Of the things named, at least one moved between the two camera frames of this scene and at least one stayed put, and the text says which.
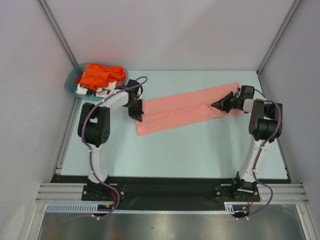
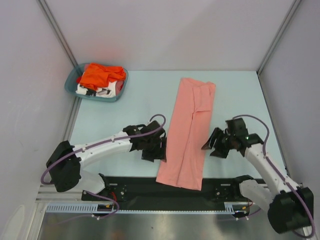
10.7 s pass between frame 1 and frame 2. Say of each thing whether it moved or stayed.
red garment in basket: stayed
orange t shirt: stayed
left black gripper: moved
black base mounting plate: stayed
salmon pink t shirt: moved
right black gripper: moved
